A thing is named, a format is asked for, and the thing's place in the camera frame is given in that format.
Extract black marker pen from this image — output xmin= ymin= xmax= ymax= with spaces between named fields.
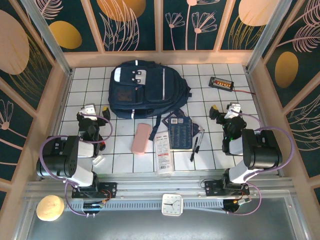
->
xmin=194 ymin=129 xmax=205 ymax=154

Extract navy patterned book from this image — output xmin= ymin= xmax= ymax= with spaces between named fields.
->
xmin=161 ymin=109 xmax=204 ymax=141

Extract navy blue backpack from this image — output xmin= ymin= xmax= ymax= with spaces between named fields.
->
xmin=107 ymin=59 xmax=193 ymax=141

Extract navy printed notebook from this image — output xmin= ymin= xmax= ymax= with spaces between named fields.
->
xmin=166 ymin=115 xmax=195 ymax=152

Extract pink pencil case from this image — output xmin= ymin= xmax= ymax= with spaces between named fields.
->
xmin=130 ymin=122 xmax=152 ymax=156

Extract slim black pen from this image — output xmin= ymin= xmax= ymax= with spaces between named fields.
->
xmin=189 ymin=136 xmax=199 ymax=162

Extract clear plastic supply packet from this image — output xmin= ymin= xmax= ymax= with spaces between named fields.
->
xmin=153 ymin=130 xmax=175 ymax=176

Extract black charger board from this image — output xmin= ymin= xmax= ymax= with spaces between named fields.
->
xmin=208 ymin=76 xmax=235 ymax=92

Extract white plastic block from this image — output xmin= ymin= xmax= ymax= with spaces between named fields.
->
xmin=91 ymin=153 xmax=105 ymax=166

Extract aluminium front beam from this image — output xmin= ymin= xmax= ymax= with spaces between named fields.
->
xmin=24 ymin=174 xmax=296 ymax=200

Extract round beige bread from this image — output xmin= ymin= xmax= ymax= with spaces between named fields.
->
xmin=36 ymin=194 xmax=65 ymax=222

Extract white square clock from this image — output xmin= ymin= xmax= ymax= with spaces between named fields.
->
xmin=161 ymin=193 xmax=184 ymax=217

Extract grey metal sheet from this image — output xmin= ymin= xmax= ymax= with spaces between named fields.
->
xmin=13 ymin=197 xmax=310 ymax=240

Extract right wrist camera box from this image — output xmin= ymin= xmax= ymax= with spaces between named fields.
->
xmin=226 ymin=102 xmax=243 ymax=120

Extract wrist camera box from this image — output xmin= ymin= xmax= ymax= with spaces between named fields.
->
xmin=226 ymin=102 xmax=243 ymax=120
xmin=79 ymin=104 xmax=98 ymax=121

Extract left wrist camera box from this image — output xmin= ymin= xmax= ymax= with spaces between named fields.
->
xmin=79 ymin=104 xmax=98 ymax=121

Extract red cable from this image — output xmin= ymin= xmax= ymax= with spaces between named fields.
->
xmin=232 ymin=87 xmax=256 ymax=96

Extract aluminium table edge rail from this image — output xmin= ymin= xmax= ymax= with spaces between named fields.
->
xmin=243 ymin=66 xmax=283 ymax=176
xmin=38 ymin=69 xmax=74 ymax=181

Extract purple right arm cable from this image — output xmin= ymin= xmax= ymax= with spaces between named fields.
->
xmin=226 ymin=112 xmax=296 ymax=216

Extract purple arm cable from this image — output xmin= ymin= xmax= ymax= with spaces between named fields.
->
xmin=39 ymin=114 xmax=114 ymax=216
xmin=226 ymin=112 xmax=296 ymax=216

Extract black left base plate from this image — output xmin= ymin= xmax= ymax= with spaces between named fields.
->
xmin=71 ymin=181 xmax=118 ymax=200

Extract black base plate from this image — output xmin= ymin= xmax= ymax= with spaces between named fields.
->
xmin=204 ymin=180 xmax=251 ymax=198
xmin=71 ymin=181 xmax=118 ymax=200

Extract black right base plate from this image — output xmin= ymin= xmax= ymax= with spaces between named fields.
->
xmin=204 ymin=180 xmax=251 ymax=198

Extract right base power wires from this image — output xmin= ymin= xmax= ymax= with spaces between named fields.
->
xmin=233 ymin=187 xmax=253 ymax=206

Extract base power wires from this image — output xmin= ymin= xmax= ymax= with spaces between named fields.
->
xmin=233 ymin=187 xmax=253 ymax=206
xmin=83 ymin=188 xmax=113 ymax=209

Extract left base power wires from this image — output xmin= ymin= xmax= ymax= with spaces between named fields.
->
xmin=83 ymin=188 xmax=113 ymax=209

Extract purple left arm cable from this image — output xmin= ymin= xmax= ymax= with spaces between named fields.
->
xmin=39 ymin=114 xmax=114 ymax=216

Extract grey slotted cable duct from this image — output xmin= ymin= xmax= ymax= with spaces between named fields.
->
xmin=64 ymin=199 xmax=226 ymax=214

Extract aluminium frame post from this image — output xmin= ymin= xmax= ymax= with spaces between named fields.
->
xmin=245 ymin=0 xmax=288 ymax=74
xmin=21 ymin=0 xmax=74 ymax=76

